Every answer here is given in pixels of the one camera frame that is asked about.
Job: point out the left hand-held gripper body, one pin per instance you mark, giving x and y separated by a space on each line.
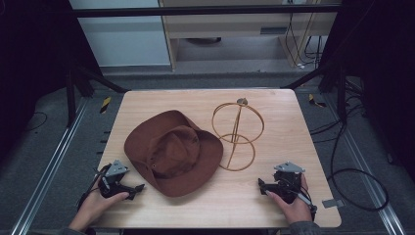
112 178

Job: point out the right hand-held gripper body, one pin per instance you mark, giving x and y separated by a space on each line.
288 182

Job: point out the brown felt hat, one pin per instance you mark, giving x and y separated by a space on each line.
176 153

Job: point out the person's right hand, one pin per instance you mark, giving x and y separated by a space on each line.
295 209

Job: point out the person's left hand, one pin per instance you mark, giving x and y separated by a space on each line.
93 207

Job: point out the grey tape piece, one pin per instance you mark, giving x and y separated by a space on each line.
332 203

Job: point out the yellow black striped tape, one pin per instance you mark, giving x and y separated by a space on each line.
314 101
105 105

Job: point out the black metal stand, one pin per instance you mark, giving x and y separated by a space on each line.
71 98
341 94

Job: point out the white cabinet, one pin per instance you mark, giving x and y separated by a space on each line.
125 42

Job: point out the black curtain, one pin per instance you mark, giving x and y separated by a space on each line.
381 65
32 65

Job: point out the aluminium floor rail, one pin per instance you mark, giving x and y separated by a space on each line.
368 176
49 166

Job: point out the black horizontal frame bar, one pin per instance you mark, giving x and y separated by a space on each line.
202 10

